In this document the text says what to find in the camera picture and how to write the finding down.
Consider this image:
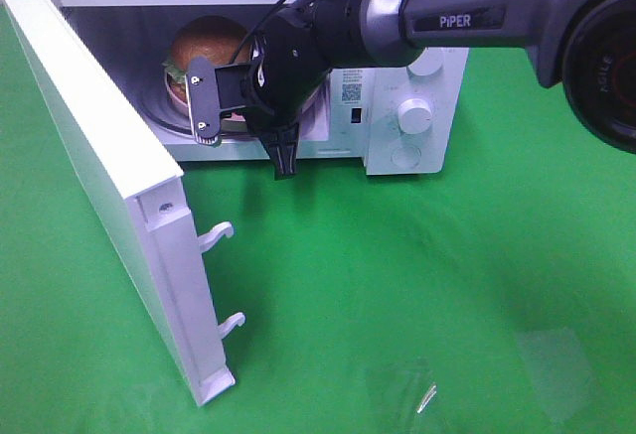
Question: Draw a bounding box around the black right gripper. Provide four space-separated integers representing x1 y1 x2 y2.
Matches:
245 0 330 180

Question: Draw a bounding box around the pink plate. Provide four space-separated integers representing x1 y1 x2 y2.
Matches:
166 75 319 135

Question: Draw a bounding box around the burger with lettuce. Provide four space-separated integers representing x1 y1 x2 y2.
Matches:
162 15 250 116

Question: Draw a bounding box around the round microwave door button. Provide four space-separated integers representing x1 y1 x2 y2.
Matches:
391 144 421 170

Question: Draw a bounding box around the white microwave door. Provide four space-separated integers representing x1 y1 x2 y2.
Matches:
3 0 244 404

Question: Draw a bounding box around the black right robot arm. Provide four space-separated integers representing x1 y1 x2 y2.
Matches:
244 0 635 178

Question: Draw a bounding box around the glass microwave turntable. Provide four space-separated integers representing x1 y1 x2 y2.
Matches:
140 102 254 142

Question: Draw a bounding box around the white microwave oven body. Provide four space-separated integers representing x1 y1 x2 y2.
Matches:
52 0 468 175

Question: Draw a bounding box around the lower white microwave knob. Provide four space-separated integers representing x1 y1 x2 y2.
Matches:
397 98 432 135

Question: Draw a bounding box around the white microwave knob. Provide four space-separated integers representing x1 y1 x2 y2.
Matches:
397 98 432 135
407 48 444 77

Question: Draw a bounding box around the upper white microwave knob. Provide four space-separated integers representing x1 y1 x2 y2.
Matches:
407 48 444 77

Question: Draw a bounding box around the clear tape patch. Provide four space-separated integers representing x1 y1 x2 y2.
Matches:
365 357 438 418

